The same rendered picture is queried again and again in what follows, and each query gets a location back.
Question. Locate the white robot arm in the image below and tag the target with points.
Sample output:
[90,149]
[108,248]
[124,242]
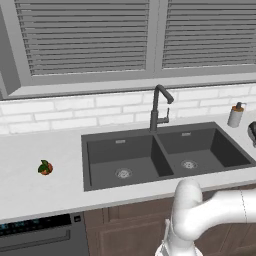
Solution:
[200,213]

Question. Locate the dark grey sink faucet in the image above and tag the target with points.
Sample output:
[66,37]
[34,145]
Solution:
[156,110]

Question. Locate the dark grey double sink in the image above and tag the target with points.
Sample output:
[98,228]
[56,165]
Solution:
[160,156]

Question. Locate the dark grey colander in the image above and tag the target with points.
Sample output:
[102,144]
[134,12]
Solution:
[253,132]

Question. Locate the grey window with blinds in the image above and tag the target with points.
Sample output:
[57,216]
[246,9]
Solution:
[133,40]

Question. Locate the orange with green leaves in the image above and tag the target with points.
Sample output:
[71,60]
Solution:
[45,167]

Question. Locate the brown wooden cupboard door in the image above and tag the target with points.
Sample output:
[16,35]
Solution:
[133,230]

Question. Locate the white soap dispenser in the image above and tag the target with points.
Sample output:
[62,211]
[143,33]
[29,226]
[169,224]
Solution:
[235,116]

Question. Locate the dark grey dishwasher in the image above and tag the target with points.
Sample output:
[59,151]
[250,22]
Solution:
[40,235]

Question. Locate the grey wall cupboard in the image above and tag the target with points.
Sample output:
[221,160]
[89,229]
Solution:
[6,53]

